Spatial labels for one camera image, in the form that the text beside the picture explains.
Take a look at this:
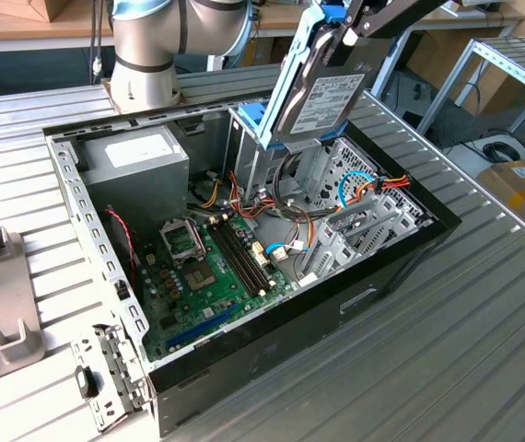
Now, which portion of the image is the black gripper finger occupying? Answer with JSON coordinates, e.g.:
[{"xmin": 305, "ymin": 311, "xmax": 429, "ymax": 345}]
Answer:
[
  {"xmin": 341, "ymin": 0, "xmax": 437, "ymax": 45},
  {"xmin": 344, "ymin": 0, "xmax": 372, "ymax": 27}
]

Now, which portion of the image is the hard disk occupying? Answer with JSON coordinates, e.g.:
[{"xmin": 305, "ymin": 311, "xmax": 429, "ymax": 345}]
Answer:
[{"xmin": 257, "ymin": 0, "xmax": 368, "ymax": 151}]

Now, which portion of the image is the grey metal disk bay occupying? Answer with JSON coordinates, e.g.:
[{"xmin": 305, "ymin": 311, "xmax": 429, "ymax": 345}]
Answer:
[{"xmin": 297, "ymin": 136, "xmax": 434, "ymax": 283}]

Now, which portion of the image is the large brown cardboard sheet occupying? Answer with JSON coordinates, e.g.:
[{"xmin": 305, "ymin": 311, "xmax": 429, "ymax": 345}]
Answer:
[{"xmin": 404, "ymin": 28, "xmax": 521, "ymax": 116}]

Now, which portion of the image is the long wooden desk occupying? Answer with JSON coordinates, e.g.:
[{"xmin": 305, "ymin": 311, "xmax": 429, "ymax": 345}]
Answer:
[{"xmin": 0, "ymin": 0, "xmax": 525, "ymax": 54}]

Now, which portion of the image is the metal slat shelf table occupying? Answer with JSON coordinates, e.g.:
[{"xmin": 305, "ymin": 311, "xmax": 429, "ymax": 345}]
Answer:
[{"xmin": 416, "ymin": 35, "xmax": 525, "ymax": 139}]

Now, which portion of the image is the grey metal drive cage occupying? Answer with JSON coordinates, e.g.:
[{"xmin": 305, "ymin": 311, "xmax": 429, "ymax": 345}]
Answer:
[{"xmin": 223, "ymin": 105, "xmax": 337, "ymax": 208}]

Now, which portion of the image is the cardboard box with labels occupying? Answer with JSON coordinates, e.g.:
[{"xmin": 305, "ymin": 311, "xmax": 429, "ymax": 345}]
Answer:
[{"xmin": 475, "ymin": 158, "xmax": 525, "ymax": 234}]

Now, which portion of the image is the black RAM slot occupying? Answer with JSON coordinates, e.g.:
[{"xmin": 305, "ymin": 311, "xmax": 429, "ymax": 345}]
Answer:
[
  {"xmin": 226, "ymin": 218, "xmax": 275, "ymax": 289},
  {"xmin": 220, "ymin": 220, "xmax": 269, "ymax": 293},
  {"xmin": 214, "ymin": 222, "xmax": 263, "ymax": 297},
  {"xmin": 207, "ymin": 224, "xmax": 257, "ymax": 299}
]

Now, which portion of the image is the grey power supply unit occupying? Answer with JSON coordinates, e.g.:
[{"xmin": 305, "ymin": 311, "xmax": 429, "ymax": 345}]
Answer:
[{"xmin": 77, "ymin": 124, "xmax": 191, "ymax": 231}]

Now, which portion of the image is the metal socket cover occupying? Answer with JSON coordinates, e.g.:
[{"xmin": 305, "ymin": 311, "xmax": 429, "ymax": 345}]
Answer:
[{"xmin": 158, "ymin": 218, "xmax": 208, "ymax": 271}]

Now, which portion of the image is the brown wooden box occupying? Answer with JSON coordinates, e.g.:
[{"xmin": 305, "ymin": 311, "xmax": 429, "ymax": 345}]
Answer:
[{"xmin": 0, "ymin": 0, "xmax": 73, "ymax": 23}]

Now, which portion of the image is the CPU socket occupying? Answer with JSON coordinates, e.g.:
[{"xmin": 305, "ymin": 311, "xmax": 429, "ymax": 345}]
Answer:
[{"xmin": 182, "ymin": 260, "xmax": 220, "ymax": 294}]

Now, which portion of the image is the black open PC case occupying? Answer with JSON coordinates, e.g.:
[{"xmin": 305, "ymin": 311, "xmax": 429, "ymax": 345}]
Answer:
[{"xmin": 42, "ymin": 84, "xmax": 464, "ymax": 438}]

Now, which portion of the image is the black case fan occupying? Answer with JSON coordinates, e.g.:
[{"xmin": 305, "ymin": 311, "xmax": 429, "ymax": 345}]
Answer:
[{"xmin": 103, "ymin": 204, "xmax": 139, "ymax": 296}]

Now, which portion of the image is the green motherboard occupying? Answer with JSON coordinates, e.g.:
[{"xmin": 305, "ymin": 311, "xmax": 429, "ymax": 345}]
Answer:
[{"xmin": 135, "ymin": 214, "xmax": 298, "ymax": 365}]

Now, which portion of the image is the blue expansion slot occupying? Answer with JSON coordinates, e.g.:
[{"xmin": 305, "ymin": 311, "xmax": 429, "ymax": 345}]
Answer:
[{"xmin": 165, "ymin": 303, "xmax": 239, "ymax": 350}]

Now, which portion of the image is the grey parts rack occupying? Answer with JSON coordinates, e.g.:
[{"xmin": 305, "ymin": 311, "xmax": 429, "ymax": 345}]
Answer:
[{"xmin": 0, "ymin": 225, "xmax": 47, "ymax": 390}]

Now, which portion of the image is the orange red power wire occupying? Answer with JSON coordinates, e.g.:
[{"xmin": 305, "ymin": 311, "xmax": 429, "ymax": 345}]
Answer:
[{"xmin": 352, "ymin": 172, "xmax": 412, "ymax": 208}]

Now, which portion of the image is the coiled black cable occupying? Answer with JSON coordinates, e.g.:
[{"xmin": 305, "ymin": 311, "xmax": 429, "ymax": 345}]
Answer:
[{"xmin": 481, "ymin": 140, "xmax": 521, "ymax": 165}]

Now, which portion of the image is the blue data wire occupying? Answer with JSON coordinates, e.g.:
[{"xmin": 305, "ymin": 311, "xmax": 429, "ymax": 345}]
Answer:
[{"xmin": 335, "ymin": 169, "xmax": 379, "ymax": 213}]

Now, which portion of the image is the multicoloured wire bundle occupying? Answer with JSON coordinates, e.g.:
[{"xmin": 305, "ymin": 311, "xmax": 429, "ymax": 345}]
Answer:
[{"xmin": 186, "ymin": 168, "xmax": 319, "ymax": 259}]

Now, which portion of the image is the yellow black wire bundle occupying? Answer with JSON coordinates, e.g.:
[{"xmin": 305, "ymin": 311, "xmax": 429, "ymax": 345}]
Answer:
[{"xmin": 197, "ymin": 172, "xmax": 223, "ymax": 208}]

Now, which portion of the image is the blue wire white plug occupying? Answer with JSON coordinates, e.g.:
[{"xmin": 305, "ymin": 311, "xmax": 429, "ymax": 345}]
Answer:
[{"xmin": 264, "ymin": 241, "xmax": 312, "ymax": 263}]

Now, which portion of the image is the black cable with connector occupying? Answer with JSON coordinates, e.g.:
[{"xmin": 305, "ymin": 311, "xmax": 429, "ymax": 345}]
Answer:
[{"xmin": 89, "ymin": 0, "xmax": 107, "ymax": 87}]

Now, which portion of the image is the red black twisted wire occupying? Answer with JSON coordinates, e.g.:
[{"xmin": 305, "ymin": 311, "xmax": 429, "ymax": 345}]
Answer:
[{"xmin": 104, "ymin": 207, "xmax": 135, "ymax": 282}]

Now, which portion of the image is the metal card retention bracket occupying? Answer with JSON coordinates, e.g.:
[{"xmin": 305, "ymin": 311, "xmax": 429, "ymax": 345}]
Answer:
[{"xmin": 69, "ymin": 323, "xmax": 156, "ymax": 434}]

